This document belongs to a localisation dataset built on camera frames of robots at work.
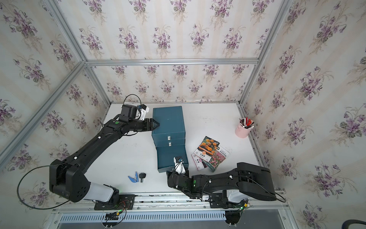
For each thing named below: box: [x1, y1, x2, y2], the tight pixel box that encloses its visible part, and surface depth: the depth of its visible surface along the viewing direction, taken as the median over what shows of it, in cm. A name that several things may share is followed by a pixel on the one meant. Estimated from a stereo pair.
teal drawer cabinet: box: [151, 105, 188, 159], surface depth 84 cm
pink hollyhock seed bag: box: [191, 153, 208, 171], surface depth 88 cm
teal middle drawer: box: [153, 138, 186, 148], surface depth 85 cm
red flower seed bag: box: [202, 145, 229, 173], surface depth 90 cm
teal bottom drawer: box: [156, 144, 190, 174], surface depth 86 cm
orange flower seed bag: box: [193, 135, 221, 162], surface depth 95 cm
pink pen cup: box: [234, 124, 252, 139], surface depth 97 cm
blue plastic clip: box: [127, 171, 139, 183], surface depth 81 cm
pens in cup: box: [239, 116, 255, 129], surface depth 97 cm
